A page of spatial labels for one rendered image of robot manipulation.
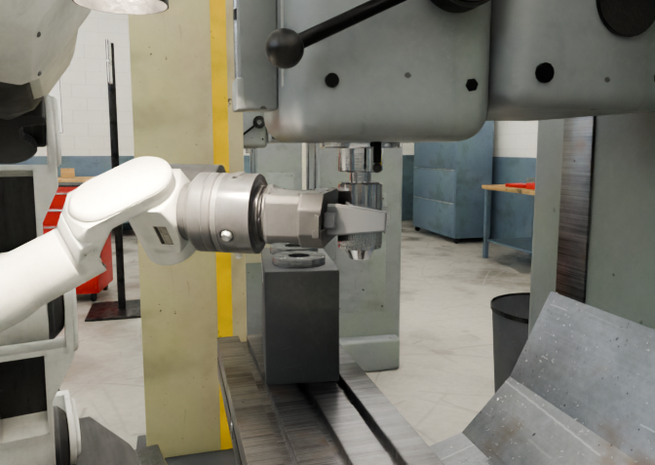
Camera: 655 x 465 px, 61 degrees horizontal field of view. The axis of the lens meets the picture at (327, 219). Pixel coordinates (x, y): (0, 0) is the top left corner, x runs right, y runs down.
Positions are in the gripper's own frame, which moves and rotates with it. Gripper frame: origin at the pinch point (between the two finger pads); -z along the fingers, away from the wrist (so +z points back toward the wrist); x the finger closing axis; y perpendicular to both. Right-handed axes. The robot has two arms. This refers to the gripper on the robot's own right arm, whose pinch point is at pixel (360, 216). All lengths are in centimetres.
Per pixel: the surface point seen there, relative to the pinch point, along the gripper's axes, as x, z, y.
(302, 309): 25.9, 11.6, 18.2
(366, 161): -2.3, -0.7, -6.0
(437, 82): -7.6, -7.4, -13.1
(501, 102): -3.9, -13.4, -11.6
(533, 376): 23.5, -23.5, 25.4
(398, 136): -7.5, -4.1, -8.3
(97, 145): 760, 499, -7
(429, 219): 790, -21, 96
